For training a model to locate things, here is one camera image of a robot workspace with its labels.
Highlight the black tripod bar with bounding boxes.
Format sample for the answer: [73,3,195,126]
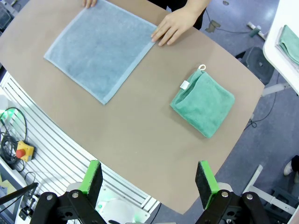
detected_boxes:
[0,182,39,206]

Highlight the black coiled cables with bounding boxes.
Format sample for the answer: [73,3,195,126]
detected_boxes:
[0,106,29,172]

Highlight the blue-grey terry towel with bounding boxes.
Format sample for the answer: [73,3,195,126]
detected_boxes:
[43,0,158,106]

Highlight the dark table base plate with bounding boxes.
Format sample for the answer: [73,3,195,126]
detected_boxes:
[235,46,275,86]

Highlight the white side table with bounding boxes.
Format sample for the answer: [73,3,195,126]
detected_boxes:
[262,0,299,97]

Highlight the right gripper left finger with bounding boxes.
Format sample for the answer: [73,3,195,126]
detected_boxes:
[30,160,106,224]

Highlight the person left forearm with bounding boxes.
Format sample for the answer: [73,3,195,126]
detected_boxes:
[183,0,209,11]

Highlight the white sneaker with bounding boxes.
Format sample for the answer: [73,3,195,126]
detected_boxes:
[283,160,294,176]

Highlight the green towel with white tag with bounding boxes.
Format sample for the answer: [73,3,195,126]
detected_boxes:
[170,64,236,139]

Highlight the white table foot bar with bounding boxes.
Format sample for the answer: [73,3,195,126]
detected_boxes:
[247,21,268,39]

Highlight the green terry towel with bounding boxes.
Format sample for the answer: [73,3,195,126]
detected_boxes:
[278,24,299,67]

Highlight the white ribbed base panel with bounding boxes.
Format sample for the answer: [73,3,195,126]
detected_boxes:
[0,71,162,220]

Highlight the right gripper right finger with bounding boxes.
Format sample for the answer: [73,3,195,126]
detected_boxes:
[195,160,271,224]

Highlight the yellow emergency stop box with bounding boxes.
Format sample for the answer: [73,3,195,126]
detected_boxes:
[15,140,36,162]

